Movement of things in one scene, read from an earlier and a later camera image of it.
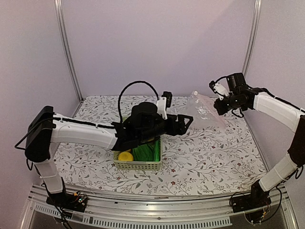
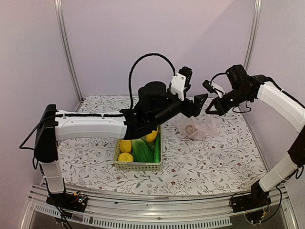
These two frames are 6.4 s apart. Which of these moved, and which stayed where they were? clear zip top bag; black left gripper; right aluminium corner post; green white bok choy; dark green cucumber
Moved: black left gripper; clear zip top bag
Stayed: right aluminium corner post; dark green cucumber; green white bok choy
